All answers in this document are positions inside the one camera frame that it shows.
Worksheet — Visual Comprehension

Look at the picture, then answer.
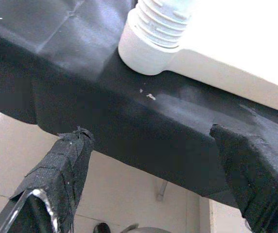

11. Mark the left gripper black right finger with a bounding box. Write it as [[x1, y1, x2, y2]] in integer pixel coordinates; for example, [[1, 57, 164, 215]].
[[209, 123, 278, 233]]

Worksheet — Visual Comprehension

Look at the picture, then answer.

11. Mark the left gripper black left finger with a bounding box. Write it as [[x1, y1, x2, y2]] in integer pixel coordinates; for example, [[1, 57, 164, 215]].
[[0, 126, 96, 233]]

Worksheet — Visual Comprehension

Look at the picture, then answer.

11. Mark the white plastic table leg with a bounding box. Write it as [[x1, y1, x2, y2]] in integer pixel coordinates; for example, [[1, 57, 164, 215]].
[[126, 0, 195, 50]]

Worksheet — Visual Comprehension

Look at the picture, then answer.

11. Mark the white plastic children table top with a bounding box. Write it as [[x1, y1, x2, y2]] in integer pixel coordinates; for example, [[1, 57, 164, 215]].
[[118, 0, 278, 117]]

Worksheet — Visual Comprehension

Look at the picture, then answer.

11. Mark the black tablecloth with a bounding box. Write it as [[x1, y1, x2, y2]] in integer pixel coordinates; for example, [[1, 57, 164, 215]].
[[0, 0, 278, 209]]

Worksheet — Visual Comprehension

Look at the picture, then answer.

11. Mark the metal folding table frame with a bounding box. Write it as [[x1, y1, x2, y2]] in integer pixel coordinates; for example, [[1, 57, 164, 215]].
[[155, 179, 168, 202]]

